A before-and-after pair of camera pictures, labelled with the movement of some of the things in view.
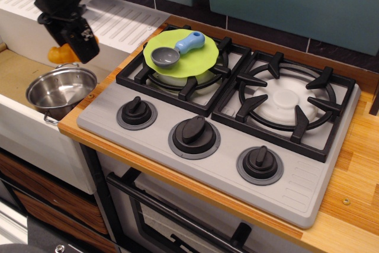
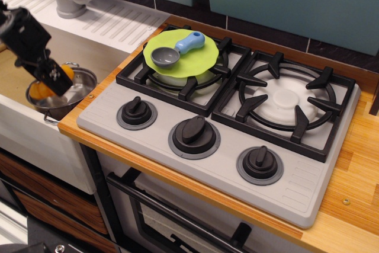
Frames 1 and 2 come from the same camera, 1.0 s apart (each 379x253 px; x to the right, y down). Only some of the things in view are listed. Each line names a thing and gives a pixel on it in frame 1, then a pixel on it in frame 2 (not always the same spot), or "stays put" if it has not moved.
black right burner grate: (292, 103) stays put
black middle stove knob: (194, 138) stays put
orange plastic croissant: (63, 54) -> (38, 90)
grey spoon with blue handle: (164, 57) stays put
